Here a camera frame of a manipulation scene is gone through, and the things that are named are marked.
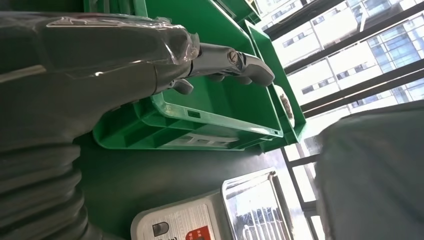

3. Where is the white electronic weighing scale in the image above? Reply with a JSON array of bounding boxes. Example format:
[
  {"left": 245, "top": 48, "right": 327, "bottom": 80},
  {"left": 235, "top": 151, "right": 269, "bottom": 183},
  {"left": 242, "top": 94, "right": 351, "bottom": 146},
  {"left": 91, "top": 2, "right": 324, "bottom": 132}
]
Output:
[{"left": 130, "top": 167, "right": 296, "bottom": 240}]

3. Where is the black window frame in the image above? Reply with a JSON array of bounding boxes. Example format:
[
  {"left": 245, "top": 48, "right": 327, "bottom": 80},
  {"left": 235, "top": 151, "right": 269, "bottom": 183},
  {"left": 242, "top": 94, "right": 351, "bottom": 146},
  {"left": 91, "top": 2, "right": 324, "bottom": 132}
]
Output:
[{"left": 253, "top": 0, "right": 424, "bottom": 240}]

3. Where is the large empty green crate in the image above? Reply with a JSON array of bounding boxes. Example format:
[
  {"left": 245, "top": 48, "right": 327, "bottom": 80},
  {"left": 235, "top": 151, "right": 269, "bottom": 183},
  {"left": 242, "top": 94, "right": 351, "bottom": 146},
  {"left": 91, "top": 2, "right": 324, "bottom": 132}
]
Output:
[{"left": 82, "top": 0, "right": 285, "bottom": 152}]

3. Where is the dark green table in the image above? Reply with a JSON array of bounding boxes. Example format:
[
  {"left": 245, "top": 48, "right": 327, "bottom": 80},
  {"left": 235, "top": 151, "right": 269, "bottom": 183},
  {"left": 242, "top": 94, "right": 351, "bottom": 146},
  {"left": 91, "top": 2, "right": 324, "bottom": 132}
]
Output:
[{"left": 72, "top": 131, "right": 283, "bottom": 240}]

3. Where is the grey mailer package red print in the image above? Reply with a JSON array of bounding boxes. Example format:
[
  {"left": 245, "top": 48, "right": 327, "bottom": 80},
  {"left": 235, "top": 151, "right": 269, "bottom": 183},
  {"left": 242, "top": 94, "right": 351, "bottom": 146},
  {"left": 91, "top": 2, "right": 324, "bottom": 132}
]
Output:
[{"left": 313, "top": 100, "right": 424, "bottom": 240}]

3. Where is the green crate with wrapped coils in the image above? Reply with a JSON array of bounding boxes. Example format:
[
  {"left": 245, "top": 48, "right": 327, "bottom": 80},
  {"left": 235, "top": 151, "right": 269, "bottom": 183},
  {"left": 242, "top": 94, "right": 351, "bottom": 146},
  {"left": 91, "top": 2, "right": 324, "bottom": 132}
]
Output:
[{"left": 244, "top": 19, "right": 308, "bottom": 154}]

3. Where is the black wrapped cable coil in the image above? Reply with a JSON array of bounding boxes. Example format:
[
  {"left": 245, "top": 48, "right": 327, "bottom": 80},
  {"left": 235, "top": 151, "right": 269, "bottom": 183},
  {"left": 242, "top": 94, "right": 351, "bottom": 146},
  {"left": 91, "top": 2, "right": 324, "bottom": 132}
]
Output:
[{"left": 278, "top": 92, "right": 296, "bottom": 129}]

